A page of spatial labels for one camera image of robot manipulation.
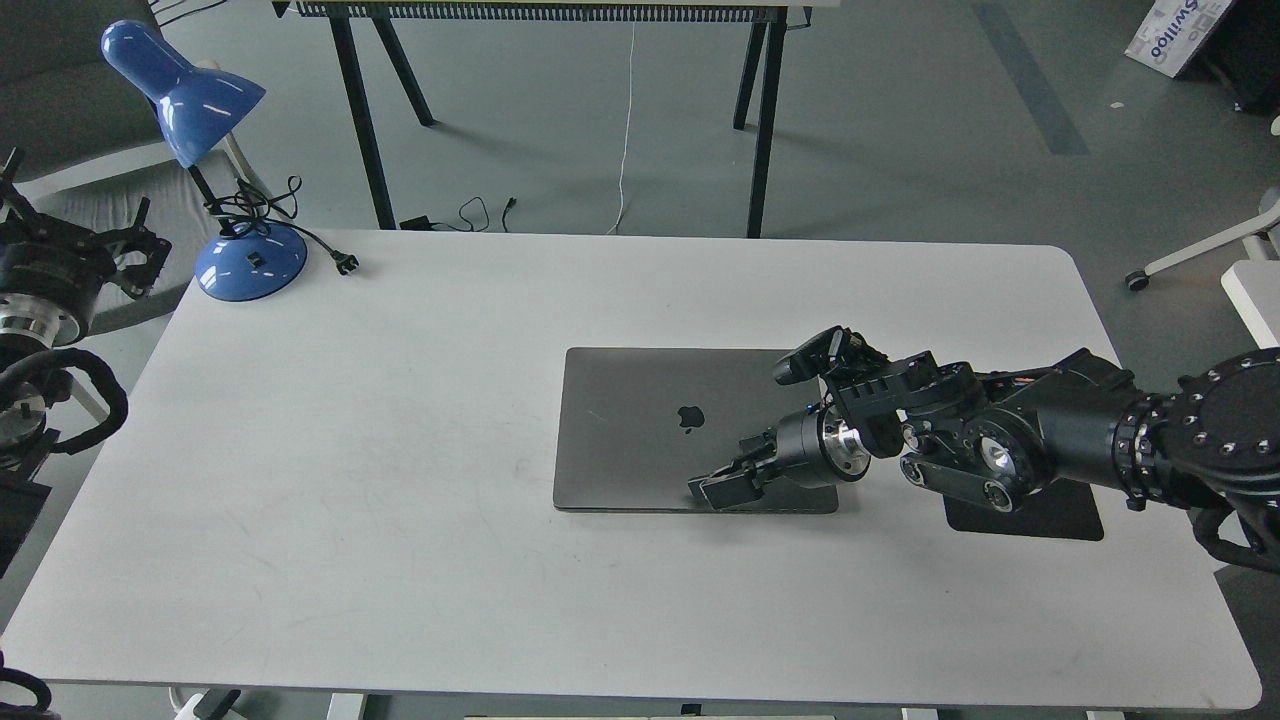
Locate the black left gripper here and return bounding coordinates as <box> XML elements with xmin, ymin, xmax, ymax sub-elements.
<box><xmin>3</xmin><ymin>150</ymin><xmax>172</xmax><ymax>301</ymax></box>

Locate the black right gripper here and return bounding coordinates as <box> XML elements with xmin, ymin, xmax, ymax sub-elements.
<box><xmin>687</xmin><ymin>407</ymin><xmax>870</xmax><ymax>511</ymax></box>

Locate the grey laptop computer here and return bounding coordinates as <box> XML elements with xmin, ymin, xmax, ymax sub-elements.
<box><xmin>553</xmin><ymin>347</ymin><xmax>819</xmax><ymax>512</ymax></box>

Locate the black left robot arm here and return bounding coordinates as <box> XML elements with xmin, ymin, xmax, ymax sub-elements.
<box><xmin>1</xmin><ymin>149</ymin><xmax>172</xmax><ymax>568</ymax></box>

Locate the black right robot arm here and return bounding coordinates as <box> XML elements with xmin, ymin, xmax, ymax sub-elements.
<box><xmin>687</xmin><ymin>325</ymin><xmax>1279</xmax><ymax>573</ymax></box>

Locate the blue desk lamp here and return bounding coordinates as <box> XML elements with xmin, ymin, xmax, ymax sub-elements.
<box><xmin>100</xmin><ymin>20</ymin><xmax>308</xmax><ymax>302</ymax></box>

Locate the grey office chair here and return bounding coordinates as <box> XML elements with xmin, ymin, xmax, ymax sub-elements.
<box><xmin>3</xmin><ymin>1</ymin><xmax>253</xmax><ymax>336</ymax></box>

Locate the black mouse pad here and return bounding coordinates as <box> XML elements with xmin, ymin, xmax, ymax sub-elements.
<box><xmin>943</xmin><ymin>480</ymin><xmax>1105</xmax><ymax>542</ymax></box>

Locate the black-legged background table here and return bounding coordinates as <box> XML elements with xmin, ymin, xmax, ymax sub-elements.
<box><xmin>269</xmin><ymin>1</ymin><xmax>835</xmax><ymax>238</ymax></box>

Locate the white rolling chair base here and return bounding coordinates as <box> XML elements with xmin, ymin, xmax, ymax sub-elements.
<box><xmin>1123</xmin><ymin>186</ymin><xmax>1279</xmax><ymax>292</ymax></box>

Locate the white cardboard box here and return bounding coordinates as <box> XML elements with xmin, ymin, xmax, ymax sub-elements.
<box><xmin>1124</xmin><ymin>1</ymin><xmax>1235</xmax><ymax>79</ymax></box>

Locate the black lamp power cord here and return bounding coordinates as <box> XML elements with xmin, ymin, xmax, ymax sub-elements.
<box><xmin>206</xmin><ymin>176</ymin><xmax>361</xmax><ymax>278</ymax></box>

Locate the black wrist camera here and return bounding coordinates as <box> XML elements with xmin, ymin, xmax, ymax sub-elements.
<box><xmin>772</xmin><ymin>325</ymin><xmax>865</xmax><ymax>386</ymax></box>

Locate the white hanging cable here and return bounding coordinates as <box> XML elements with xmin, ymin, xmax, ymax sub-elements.
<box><xmin>605</xmin><ymin>22</ymin><xmax>637</xmax><ymax>236</ymax></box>

